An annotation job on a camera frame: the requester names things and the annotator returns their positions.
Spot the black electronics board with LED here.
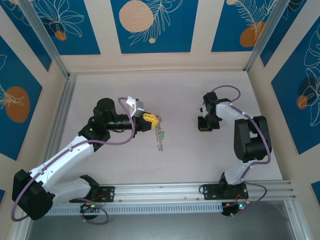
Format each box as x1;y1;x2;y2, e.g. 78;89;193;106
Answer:
79;202;98;214
221;201;248;217

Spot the aluminium frame post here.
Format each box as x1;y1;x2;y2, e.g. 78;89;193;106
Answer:
244;0;293;73
17;0;71;79

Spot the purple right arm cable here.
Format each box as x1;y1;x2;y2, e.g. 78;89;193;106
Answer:
211;85;273;218

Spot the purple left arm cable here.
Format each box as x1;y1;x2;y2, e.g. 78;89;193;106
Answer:
11;96;138;225

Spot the silver metal chain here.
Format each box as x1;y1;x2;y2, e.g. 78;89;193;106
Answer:
153;113;167;154

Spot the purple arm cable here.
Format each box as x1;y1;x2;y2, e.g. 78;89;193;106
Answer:
11;96;138;225
211;85;273;218

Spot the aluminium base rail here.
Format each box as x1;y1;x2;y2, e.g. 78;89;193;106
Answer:
99;181;294;204

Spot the white slotted cable duct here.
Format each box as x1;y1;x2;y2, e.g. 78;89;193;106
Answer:
46;201;225;216

